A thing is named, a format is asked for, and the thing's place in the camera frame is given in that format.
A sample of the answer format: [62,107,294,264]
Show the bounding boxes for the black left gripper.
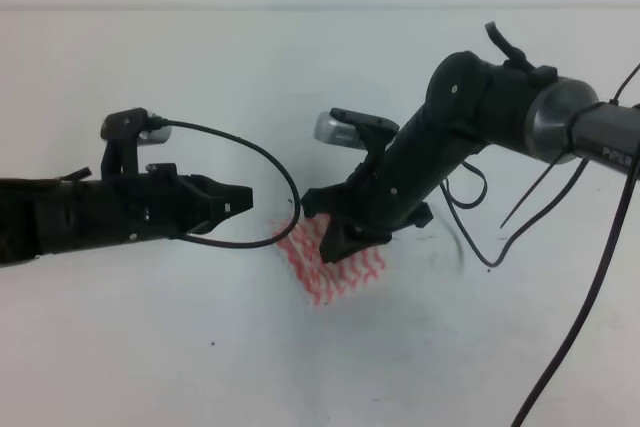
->
[74,164,254,247]

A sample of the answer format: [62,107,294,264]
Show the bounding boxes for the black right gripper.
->
[301,131,450,263]

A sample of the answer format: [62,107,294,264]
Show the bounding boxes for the pink white wavy striped towel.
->
[268,214,389,310]

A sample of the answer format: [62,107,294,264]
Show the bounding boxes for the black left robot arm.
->
[1,164,253,266]

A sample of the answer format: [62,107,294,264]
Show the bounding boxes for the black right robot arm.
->
[302,24,639,263]

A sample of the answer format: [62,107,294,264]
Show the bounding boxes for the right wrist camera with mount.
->
[314,108,400,185]

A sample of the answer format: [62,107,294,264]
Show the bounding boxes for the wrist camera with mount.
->
[314,108,400,185]
[100,108,172,179]

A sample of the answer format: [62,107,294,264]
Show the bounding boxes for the black left camera cable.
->
[154,116,303,251]

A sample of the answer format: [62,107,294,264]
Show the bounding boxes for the black camera cable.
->
[439,64,640,427]
[154,116,303,251]

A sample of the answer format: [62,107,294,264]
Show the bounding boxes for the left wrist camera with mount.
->
[100,108,172,179]

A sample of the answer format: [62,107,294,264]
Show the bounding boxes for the black right camera cable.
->
[439,64,640,427]

